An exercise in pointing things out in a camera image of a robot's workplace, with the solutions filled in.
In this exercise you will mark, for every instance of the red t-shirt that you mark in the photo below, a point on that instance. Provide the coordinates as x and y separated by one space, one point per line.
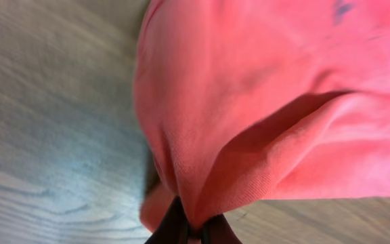
243 101

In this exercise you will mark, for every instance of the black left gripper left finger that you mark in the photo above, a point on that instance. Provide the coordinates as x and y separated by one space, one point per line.
174 227

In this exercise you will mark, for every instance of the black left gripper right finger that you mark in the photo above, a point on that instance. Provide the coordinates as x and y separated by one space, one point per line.
218 231

